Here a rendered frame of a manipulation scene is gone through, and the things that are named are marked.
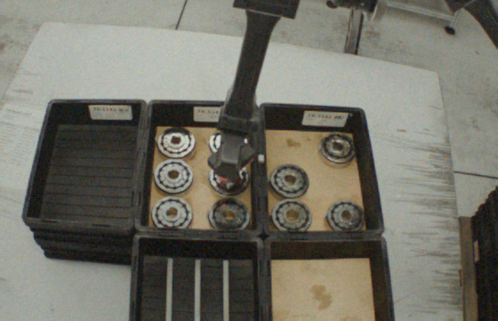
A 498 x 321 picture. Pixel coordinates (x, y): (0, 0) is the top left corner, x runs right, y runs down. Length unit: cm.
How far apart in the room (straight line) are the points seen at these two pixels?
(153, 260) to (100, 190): 25
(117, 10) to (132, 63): 140
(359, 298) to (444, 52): 230
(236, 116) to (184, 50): 83
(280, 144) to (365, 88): 51
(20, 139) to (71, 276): 53
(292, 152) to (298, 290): 41
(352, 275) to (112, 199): 65
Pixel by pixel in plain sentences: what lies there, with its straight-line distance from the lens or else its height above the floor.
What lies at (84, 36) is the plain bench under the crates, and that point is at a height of 70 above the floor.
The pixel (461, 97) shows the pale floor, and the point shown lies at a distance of 314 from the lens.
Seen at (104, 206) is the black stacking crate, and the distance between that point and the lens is 140.
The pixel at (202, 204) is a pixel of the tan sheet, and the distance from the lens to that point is 138.
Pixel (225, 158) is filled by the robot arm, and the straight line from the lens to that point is 116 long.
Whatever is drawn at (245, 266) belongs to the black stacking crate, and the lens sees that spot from 131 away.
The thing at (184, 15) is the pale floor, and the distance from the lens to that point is 317.
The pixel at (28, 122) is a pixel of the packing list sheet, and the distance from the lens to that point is 180.
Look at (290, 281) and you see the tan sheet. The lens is 131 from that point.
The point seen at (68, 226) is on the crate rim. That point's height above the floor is 93.
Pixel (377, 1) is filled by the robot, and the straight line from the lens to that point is 152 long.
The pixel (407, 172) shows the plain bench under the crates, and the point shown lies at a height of 70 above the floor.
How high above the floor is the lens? 203
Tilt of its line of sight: 54 degrees down
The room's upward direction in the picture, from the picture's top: 8 degrees clockwise
